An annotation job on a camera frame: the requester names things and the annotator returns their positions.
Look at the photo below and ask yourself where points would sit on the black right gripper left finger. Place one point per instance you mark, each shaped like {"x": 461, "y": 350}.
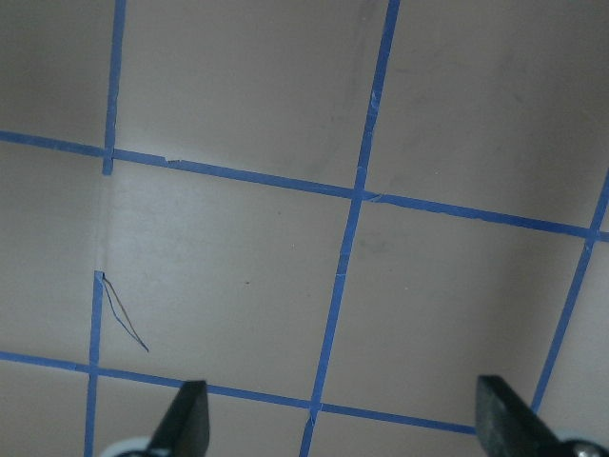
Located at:
{"x": 185, "y": 428}

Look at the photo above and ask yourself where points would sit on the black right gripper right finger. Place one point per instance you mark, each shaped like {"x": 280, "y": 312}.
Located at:
{"x": 506, "y": 426}

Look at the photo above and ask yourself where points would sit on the loose blue tape thread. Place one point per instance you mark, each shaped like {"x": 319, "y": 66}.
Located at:
{"x": 120, "y": 313}

